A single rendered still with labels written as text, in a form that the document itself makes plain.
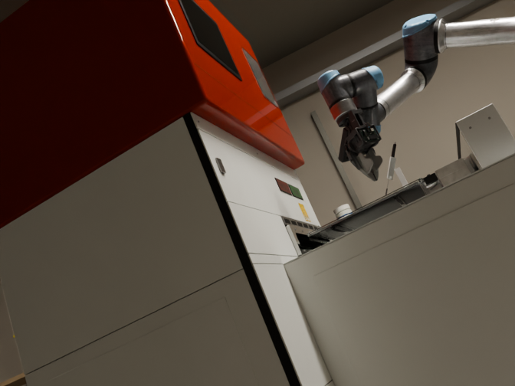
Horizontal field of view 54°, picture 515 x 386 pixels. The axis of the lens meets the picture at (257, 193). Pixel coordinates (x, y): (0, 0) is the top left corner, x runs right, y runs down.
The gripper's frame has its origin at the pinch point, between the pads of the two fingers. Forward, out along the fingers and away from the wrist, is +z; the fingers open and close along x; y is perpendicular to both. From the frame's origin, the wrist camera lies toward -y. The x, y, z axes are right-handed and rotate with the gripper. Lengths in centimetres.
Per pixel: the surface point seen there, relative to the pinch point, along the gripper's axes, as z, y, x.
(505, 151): 13.1, 36.3, 8.7
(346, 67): -134, -153, 152
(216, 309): 21, 6, -61
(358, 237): 17.3, 13.5, -23.4
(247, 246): 11, 13, -51
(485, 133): 7.2, 35.1, 7.5
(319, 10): -173, -133, 136
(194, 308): 19, 2, -64
